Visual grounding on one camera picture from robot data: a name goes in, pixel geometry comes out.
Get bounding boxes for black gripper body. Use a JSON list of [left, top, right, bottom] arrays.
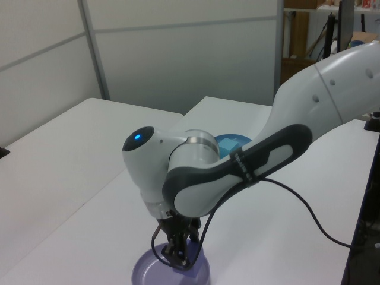
[[156, 214, 201, 239]]

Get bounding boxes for purple cube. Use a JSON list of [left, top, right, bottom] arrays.
[[172, 239, 203, 278]]

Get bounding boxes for cyan cube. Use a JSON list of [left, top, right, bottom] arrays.
[[218, 137, 240, 156]]

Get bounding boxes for purple plate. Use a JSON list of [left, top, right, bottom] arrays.
[[131, 242, 211, 285]]

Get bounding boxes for blue plate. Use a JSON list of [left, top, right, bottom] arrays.
[[213, 133, 254, 160]]

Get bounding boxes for black table clamp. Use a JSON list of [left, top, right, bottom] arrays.
[[363, 111, 380, 132]]

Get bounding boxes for cardboard box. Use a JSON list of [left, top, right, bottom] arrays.
[[289, 12, 310, 59]]

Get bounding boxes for black monitor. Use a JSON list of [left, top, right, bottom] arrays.
[[338, 0, 356, 53]]

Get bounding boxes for black strap on arm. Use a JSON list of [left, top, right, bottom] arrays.
[[228, 149, 261, 189]]

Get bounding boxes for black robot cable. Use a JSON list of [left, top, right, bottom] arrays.
[[150, 177, 353, 271]]

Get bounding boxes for grey partition post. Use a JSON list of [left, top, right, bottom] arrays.
[[77, 0, 111, 101], [275, 0, 286, 87]]

